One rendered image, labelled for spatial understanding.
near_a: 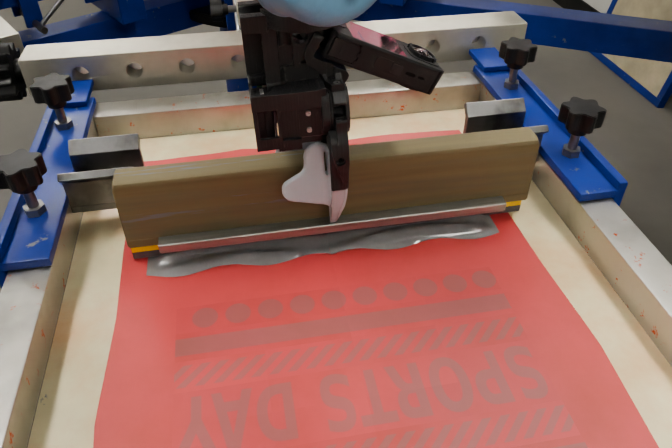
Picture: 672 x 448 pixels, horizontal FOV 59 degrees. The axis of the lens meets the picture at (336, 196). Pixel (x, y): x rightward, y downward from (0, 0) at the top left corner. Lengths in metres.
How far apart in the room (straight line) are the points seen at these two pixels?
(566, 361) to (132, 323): 0.37
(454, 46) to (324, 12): 0.63
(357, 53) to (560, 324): 0.30
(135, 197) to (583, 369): 0.41
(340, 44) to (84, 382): 0.34
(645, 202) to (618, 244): 1.86
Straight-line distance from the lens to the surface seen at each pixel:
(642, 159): 2.72
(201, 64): 0.83
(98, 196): 0.65
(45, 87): 0.73
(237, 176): 0.55
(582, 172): 0.68
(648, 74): 3.22
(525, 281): 0.60
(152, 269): 0.61
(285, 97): 0.49
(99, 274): 0.62
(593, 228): 0.64
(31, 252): 0.60
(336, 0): 0.27
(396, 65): 0.52
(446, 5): 1.30
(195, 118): 0.79
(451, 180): 0.60
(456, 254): 0.61
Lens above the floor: 1.37
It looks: 38 degrees down
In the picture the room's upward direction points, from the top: straight up
